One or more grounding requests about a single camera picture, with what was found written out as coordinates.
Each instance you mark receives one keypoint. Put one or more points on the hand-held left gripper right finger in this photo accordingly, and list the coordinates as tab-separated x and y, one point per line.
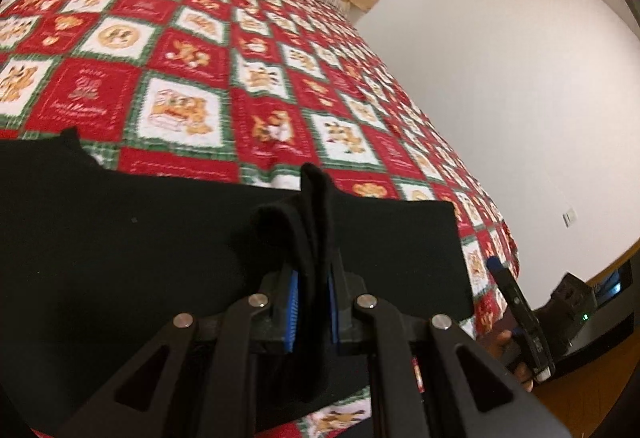
334	313

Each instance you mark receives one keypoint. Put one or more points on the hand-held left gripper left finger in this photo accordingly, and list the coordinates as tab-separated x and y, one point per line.
292	313

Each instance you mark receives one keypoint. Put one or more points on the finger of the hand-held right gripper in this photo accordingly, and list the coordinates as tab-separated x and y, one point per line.
515	298

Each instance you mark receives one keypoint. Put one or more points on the black pants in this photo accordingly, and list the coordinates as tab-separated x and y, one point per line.
125	243

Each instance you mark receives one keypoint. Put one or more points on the person's right hand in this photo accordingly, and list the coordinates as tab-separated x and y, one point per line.
505	343

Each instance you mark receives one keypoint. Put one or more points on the red teddy bear printed blanket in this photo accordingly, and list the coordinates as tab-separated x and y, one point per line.
175	48

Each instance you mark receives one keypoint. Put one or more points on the white wall socket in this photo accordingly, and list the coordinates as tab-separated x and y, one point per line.
570	216

